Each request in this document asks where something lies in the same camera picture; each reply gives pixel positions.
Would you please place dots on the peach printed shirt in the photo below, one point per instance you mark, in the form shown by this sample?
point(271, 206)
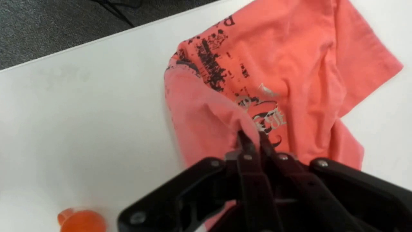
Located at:
point(300, 55)

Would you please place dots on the orange funnel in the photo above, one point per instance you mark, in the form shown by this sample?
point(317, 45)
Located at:
point(84, 220)

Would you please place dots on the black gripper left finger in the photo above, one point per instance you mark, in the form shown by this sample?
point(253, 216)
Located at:
point(188, 193)

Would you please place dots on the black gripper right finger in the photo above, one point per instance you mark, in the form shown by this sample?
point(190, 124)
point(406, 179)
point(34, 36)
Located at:
point(343, 197)

